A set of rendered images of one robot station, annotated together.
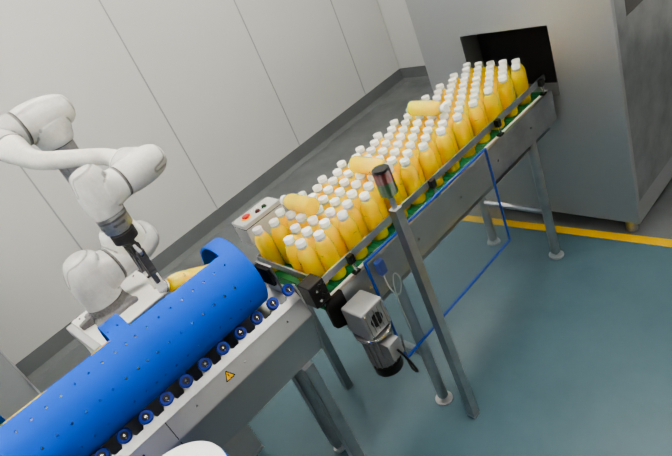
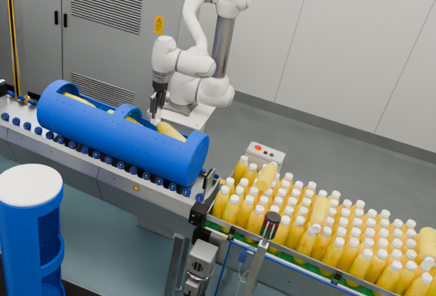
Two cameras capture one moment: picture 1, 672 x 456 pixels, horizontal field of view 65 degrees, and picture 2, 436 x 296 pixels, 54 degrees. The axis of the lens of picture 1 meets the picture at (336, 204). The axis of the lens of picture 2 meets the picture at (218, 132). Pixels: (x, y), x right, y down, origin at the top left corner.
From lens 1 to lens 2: 113 cm
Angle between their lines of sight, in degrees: 41
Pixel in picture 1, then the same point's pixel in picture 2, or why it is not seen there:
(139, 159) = (193, 61)
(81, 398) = (79, 118)
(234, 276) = (175, 158)
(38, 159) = (185, 13)
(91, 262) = (186, 78)
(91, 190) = (156, 51)
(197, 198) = (369, 115)
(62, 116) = (234, 4)
